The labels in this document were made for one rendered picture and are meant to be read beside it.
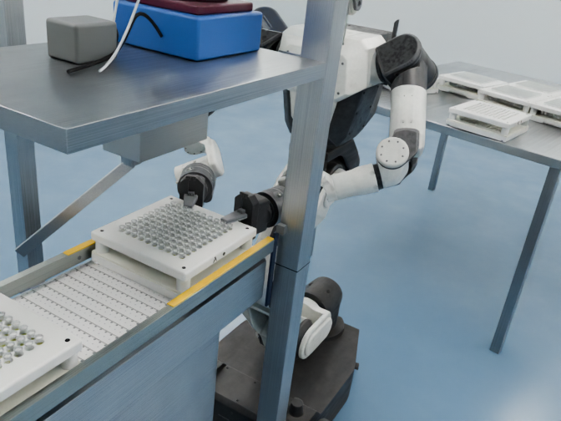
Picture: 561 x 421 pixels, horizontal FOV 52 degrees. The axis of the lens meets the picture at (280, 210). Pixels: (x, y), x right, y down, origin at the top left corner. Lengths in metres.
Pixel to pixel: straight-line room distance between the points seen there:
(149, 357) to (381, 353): 1.52
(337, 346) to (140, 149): 1.23
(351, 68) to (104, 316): 0.87
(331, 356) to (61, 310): 1.20
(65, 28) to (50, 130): 0.31
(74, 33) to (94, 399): 0.57
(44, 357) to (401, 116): 0.97
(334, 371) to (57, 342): 1.28
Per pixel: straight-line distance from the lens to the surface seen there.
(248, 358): 2.06
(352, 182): 1.43
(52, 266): 1.21
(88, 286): 1.20
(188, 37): 1.04
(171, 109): 0.79
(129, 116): 0.74
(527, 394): 2.53
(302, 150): 1.22
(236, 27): 1.12
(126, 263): 1.21
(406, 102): 1.49
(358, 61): 1.55
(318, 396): 1.96
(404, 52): 1.54
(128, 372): 1.04
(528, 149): 2.33
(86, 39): 0.97
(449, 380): 2.44
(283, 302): 1.39
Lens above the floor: 1.49
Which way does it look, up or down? 25 degrees down
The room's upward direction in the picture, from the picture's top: 7 degrees clockwise
